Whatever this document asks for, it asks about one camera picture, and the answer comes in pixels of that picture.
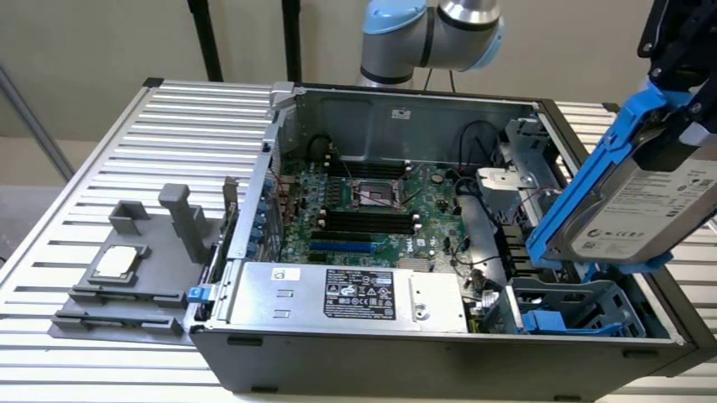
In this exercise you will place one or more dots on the metal disk bay blue clip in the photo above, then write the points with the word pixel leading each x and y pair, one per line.
pixel 577 310

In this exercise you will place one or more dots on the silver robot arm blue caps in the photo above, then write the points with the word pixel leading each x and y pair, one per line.
pixel 403 46

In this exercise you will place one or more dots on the metal drive cage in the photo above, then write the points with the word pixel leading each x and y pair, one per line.
pixel 523 142

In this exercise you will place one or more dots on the short black expansion slot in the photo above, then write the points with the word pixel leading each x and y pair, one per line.
pixel 332 257

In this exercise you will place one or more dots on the silver CPU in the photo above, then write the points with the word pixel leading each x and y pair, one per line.
pixel 116 262

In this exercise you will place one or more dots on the graphics card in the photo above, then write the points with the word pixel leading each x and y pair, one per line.
pixel 230 218

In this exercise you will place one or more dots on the grey metal pole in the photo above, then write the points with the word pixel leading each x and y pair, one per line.
pixel 33 121

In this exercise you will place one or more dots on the blue expansion slot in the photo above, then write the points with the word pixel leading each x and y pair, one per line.
pixel 340 247

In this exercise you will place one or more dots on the silver power supply unit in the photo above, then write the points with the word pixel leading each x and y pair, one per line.
pixel 314 302

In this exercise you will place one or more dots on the green motherboard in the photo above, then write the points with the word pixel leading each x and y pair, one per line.
pixel 431 235

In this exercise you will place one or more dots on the blue case latch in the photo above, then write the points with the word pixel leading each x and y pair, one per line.
pixel 199 294

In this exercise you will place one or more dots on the hard disk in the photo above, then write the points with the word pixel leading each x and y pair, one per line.
pixel 627 210

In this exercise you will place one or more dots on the CPU socket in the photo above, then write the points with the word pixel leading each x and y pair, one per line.
pixel 374 193

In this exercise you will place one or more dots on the black stand pole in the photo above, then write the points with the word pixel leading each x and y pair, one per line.
pixel 291 38
pixel 206 38

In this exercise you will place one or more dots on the silver chipset heatsink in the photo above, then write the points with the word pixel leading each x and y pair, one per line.
pixel 417 264

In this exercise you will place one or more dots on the silver bracket white label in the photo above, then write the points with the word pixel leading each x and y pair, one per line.
pixel 498 178

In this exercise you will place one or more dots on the RAM stick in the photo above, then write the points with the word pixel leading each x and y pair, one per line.
pixel 133 300
pixel 125 325

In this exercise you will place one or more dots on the black open PC case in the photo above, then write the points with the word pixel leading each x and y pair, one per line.
pixel 391 361

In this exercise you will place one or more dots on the black RAM slot bank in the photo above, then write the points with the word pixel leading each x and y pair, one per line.
pixel 366 169
pixel 372 221

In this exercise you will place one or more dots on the grey parts rack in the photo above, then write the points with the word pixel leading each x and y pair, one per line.
pixel 156 268

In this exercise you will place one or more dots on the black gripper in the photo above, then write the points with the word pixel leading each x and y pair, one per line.
pixel 686 38

